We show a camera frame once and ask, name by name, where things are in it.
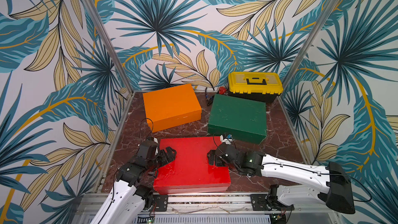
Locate red handled pliers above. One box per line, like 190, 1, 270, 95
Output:
205, 87, 228, 106

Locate green shoebox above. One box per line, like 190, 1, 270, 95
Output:
207, 94, 267, 144

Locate aluminium corner post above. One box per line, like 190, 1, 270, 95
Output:
279, 0, 355, 91
82, 0, 134, 96

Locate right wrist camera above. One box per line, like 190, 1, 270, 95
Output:
220, 134, 234, 145

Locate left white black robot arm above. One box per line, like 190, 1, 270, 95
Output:
91, 139, 177, 224

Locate red shoebox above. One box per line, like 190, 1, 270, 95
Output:
153, 136, 231, 195

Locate right aluminium corner post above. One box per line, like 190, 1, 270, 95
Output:
279, 0, 355, 91

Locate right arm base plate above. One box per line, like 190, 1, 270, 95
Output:
250, 194, 294, 211

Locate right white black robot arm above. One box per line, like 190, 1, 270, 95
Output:
207, 143, 356, 214

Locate orange shoebox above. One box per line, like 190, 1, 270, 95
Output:
143, 84, 202, 132

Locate aluminium front rail frame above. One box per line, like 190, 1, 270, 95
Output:
72, 192, 342, 224

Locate left aluminium corner post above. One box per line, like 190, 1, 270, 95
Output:
82, 0, 134, 96

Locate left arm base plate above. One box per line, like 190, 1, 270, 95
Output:
124, 194, 169, 213

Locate yellow black toolbox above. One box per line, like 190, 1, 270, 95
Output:
228, 72, 284, 103

